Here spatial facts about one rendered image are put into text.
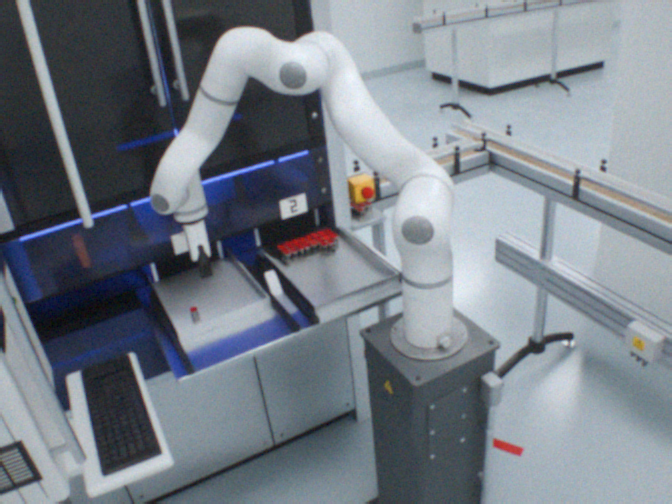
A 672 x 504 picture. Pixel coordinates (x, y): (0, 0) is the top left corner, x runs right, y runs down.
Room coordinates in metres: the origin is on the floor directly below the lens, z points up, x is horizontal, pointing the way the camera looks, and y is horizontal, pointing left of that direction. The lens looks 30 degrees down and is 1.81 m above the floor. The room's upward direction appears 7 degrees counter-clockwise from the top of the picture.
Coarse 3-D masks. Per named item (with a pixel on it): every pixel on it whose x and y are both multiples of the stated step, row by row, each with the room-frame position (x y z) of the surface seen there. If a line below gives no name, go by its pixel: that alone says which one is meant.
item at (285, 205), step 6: (294, 198) 1.67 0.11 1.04; (300, 198) 1.68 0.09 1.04; (282, 204) 1.65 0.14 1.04; (288, 204) 1.66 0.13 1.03; (294, 204) 1.67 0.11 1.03; (300, 204) 1.68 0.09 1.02; (282, 210) 1.65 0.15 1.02; (288, 210) 1.66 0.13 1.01; (300, 210) 1.68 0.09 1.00; (306, 210) 1.68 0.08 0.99; (282, 216) 1.65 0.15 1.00; (288, 216) 1.66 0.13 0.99
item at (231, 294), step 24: (216, 264) 1.61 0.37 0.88; (240, 264) 1.53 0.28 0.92; (168, 288) 1.50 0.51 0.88; (192, 288) 1.48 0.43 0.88; (216, 288) 1.47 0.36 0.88; (240, 288) 1.45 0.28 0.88; (168, 312) 1.32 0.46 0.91; (216, 312) 1.35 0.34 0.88; (240, 312) 1.31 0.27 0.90; (192, 336) 1.25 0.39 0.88
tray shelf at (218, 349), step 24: (288, 240) 1.71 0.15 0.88; (360, 240) 1.66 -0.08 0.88; (144, 288) 1.52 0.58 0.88; (144, 312) 1.41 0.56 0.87; (264, 312) 1.33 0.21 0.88; (336, 312) 1.29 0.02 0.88; (360, 312) 1.30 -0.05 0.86; (168, 336) 1.26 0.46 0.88; (216, 336) 1.24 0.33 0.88; (240, 336) 1.23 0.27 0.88; (264, 336) 1.22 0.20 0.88; (288, 336) 1.21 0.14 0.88; (168, 360) 1.16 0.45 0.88; (192, 360) 1.15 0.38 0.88; (216, 360) 1.14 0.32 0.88; (240, 360) 1.15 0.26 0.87
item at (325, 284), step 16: (352, 240) 1.61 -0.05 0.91; (320, 256) 1.58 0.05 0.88; (336, 256) 1.57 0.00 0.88; (352, 256) 1.56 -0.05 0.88; (368, 256) 1.53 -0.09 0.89; (288, 272) 1.51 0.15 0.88; (304, 272) 1.50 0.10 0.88; (320, 272) 1.49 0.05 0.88; (336, 272) 1.48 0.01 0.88; (352, 272) 1.47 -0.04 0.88; (368, 272) 1.46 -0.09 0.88; (384, 272) 1.45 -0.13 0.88; (304, 288) 1.42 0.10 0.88; (320, 288) 1.41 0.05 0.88; (336, 288) 1.40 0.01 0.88; (352, 288) 1.39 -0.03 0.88; (368, 288) 1.35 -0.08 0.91; (384, 288) 1.37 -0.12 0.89; (320, 304) 1.29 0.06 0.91; (336, 304) 1.30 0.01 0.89
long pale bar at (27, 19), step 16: (16, 0) 1.35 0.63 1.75; (32, 16) 1.36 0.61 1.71; (32, 32) 1.35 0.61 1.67; (32, 48) 1.35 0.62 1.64; (48, 80) 1.35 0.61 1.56; (48, 96) 1.35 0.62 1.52; (48, 112) 1.35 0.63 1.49; (64, 144) 1.35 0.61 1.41; (64, 160) 1.35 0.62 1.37; (80, 192) 1.35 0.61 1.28; (80, 208) 1.35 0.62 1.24
